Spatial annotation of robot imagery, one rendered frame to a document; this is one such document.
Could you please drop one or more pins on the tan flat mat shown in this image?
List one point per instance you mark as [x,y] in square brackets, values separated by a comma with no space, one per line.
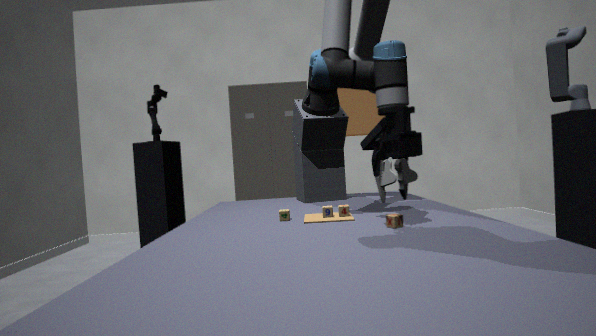
[318,218]

